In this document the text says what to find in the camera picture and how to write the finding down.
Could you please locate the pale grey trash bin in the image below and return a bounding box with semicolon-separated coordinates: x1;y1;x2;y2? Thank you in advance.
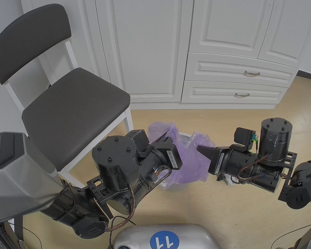
158;132;195;191

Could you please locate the black cable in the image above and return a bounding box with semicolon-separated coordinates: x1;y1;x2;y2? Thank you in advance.
109;215;136;247
271;223;311;249

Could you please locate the dark grey white chair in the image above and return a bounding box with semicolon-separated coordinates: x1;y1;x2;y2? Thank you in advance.
0;4;134;183

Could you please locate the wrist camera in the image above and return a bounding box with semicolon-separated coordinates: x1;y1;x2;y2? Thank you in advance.
126;129;156;158
229;127;257;152

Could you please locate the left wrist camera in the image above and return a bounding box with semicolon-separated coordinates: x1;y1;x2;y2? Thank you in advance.
126;129;156;158

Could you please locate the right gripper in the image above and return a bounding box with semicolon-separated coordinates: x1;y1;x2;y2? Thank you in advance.
197;145;260;178

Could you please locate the white wardrobe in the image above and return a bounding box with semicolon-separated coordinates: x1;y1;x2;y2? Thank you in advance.
19;0;311;110

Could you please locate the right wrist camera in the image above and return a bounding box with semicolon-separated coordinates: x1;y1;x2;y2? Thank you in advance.
229;127;257;152

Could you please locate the purple plastic bag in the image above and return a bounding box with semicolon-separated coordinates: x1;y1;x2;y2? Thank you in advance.
148;121;215;183

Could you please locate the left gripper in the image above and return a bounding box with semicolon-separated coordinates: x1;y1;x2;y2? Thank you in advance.
138;136;183;184

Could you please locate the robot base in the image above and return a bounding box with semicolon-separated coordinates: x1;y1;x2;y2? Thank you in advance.
114;223;221;249

